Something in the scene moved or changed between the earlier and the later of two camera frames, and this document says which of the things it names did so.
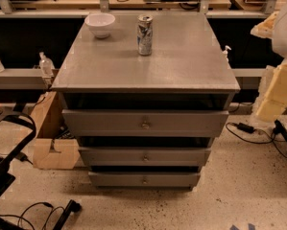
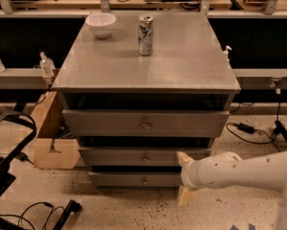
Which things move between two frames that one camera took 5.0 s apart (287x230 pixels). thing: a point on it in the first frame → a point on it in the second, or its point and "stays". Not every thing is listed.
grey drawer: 145,156 stays
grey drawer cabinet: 146,122 stays
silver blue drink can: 145,34 stays
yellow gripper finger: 266,29 → 184,159
